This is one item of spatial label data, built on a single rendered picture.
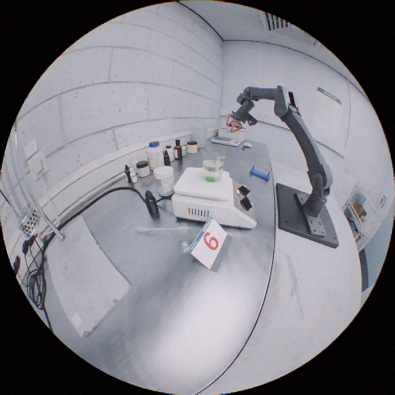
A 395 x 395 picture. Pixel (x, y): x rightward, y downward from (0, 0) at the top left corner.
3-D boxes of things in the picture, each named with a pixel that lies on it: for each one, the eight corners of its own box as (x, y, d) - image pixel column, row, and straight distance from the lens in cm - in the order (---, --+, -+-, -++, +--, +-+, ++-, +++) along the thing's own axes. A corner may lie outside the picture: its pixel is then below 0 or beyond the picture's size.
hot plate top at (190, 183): (228, 174, 33) (229, 171, 33) (229, 201, 23) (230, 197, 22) (187, 169, 34) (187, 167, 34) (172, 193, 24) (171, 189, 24)
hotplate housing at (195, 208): (247, 199, 39) (254, 177, 35) (252, 231, 30) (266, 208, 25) (181, 189, 39) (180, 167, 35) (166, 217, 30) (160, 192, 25)
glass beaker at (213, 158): (213, 172, 31) (217, 143, 29) (227, 182, 28) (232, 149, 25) (193, 177, 28) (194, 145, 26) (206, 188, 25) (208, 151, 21)
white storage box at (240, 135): (247, 140, 167) (249, 129, 166) (242, 143, 131) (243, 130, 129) (226, 135, 174) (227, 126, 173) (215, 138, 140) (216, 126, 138)
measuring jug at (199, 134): (184, 145, 100) (184, 127, 98) (197, 143, 108) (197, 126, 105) (198, 149, 86) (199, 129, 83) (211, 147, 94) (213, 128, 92)
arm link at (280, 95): (243, 86, 71) (290, 86, 48) (256, 90, 76) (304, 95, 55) (240, 107, 70) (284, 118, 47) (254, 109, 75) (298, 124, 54)
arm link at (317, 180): (314, 170, 39) (329, 182, 37) (324, 170, 47) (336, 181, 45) (305, 189, 40) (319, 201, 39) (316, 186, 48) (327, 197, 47)
